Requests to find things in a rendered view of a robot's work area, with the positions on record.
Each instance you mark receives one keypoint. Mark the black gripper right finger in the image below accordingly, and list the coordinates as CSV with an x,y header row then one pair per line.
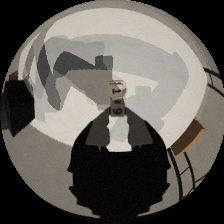
x,y
141,133

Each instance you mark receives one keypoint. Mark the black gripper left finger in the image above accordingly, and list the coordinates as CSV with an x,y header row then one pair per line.
x,y
95,135

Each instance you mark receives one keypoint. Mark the beige cube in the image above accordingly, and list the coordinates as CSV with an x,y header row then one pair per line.
x,y
116,90
117,108

